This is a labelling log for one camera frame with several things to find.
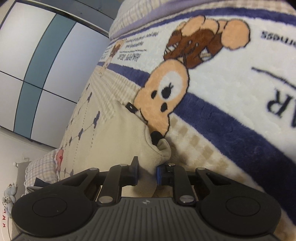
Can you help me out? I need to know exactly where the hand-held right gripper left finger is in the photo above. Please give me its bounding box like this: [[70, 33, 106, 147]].
[[61, 156, 139, 207]]

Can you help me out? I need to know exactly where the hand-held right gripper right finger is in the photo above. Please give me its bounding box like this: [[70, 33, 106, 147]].
[[156, 163, 229, 207]]

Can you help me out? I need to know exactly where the beige and black sweatshirt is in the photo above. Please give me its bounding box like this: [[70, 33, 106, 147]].
[[91, 100, 173, 200]]

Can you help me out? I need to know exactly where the pink cloth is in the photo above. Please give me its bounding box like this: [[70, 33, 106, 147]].
[[55, 148, 64, 172]]

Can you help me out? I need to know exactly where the printed bear blanket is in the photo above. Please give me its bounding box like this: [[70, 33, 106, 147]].
[[55, 0, 296, 241]]

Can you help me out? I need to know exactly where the checked pillow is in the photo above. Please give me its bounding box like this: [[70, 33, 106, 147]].
[[24, 149, 64, 193]]

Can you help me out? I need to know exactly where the grey headboard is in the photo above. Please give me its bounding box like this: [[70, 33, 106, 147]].
[[16, 161, 30, 197]]

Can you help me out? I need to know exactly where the pale blue plush toy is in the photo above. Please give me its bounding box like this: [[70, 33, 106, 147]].
[[1, 183, 18, 218]]

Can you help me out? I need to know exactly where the white and teal wardrobe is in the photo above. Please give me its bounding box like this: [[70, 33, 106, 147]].
[[0, 0, 125, 149]]

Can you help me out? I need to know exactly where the plaid pillow right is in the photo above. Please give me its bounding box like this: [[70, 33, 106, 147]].
[[109, 0, 296, 40]]

